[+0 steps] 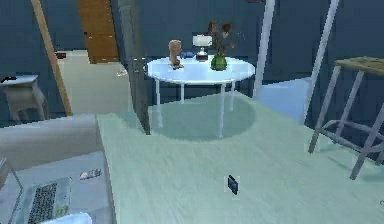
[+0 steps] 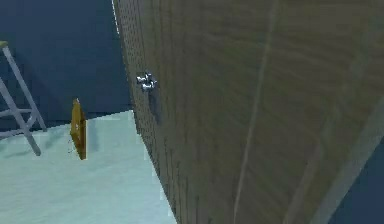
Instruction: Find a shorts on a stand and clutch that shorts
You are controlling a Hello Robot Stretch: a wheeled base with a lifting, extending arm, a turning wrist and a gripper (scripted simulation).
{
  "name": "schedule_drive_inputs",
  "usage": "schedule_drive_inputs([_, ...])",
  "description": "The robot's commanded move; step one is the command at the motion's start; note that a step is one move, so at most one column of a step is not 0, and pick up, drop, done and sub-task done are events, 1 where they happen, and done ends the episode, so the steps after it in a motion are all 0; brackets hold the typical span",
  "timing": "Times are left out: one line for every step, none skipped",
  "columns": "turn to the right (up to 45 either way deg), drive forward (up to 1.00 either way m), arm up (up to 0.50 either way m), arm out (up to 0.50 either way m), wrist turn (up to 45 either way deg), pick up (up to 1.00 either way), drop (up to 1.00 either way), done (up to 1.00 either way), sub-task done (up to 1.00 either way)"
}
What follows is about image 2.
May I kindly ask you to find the silver door handle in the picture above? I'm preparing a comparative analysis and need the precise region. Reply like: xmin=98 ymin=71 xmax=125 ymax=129
xmin=135 ymin=71 xmax=159 ymax=93

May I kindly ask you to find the grey metal stand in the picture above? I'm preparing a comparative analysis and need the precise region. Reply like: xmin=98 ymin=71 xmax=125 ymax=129
xmin=0 ymin=40 xmax=48 ymax=157

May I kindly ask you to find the brown wooden room door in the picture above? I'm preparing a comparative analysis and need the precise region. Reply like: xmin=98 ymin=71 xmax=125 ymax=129
xmin=111 ymin=0 xmax=384 ymax=224

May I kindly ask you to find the orange flat board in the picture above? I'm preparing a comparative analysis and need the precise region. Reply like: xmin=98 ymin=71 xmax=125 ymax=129
xmin=69 ymin=97 xmax=88 ymax=161

